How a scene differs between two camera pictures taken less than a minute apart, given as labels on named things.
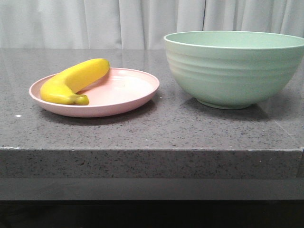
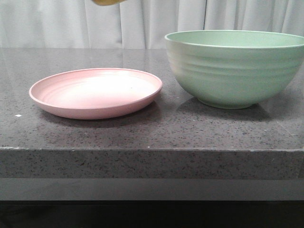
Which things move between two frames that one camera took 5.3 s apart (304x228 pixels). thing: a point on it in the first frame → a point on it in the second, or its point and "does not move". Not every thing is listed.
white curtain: [136, 24] does not move
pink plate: [118, 89] does not move
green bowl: [232, 70] does not move
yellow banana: [63, 87] → [108, 2]
